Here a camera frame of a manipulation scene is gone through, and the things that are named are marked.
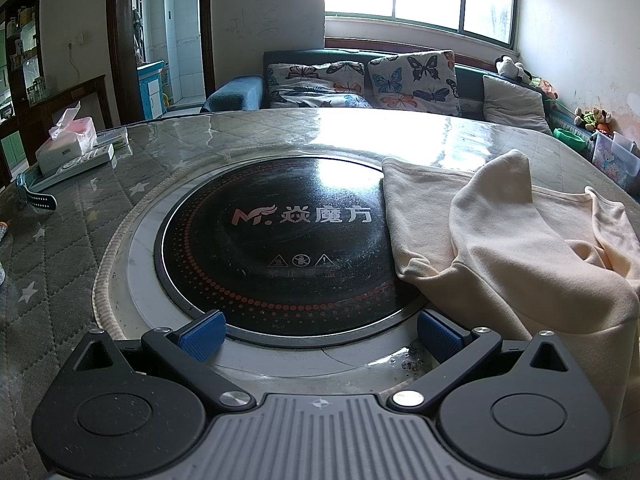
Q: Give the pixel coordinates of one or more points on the brown green plush toy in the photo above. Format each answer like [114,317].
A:
[592,120]

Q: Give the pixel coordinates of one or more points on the butterfly print pillow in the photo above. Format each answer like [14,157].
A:
[310,85]
[415,82]

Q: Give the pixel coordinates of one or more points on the flat white green box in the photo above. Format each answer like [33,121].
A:
[112,137]

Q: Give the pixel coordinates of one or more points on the green bowl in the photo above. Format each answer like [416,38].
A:
[572,137]

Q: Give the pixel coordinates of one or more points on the plain grey pillow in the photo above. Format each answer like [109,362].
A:
[517,102]

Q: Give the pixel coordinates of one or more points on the pink plush toy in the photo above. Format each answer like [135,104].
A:
[548,90]

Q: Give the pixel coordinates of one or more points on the black round induction cooktop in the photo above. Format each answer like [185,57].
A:
[280,260]

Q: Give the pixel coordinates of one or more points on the cream long-sleeve garment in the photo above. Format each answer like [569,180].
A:
[500,240]

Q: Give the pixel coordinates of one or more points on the dark wooden door frame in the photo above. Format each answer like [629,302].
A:
[117,35]

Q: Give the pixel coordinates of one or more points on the teal sofa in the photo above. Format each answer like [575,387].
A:
[235,92]

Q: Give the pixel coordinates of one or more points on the white remote control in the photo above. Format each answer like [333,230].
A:
[80,165]

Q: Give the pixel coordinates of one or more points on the blue bathroom cabinet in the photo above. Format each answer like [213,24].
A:
[150,90]

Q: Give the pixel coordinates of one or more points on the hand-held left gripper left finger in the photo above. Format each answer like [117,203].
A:
[202,332]

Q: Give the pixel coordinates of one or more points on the panda plush toy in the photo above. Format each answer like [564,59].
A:
[510,67]

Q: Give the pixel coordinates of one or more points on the dark wooden display cabinet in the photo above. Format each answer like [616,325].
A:
[65,100]

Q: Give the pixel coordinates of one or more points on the clear plastic storage box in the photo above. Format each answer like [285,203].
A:
[615,157]

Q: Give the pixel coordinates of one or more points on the white tissue box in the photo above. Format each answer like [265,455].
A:
[65,147]

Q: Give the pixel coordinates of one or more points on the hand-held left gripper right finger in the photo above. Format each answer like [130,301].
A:
[437,335]

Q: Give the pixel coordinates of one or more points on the white wall socket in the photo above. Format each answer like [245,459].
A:
[76,40]

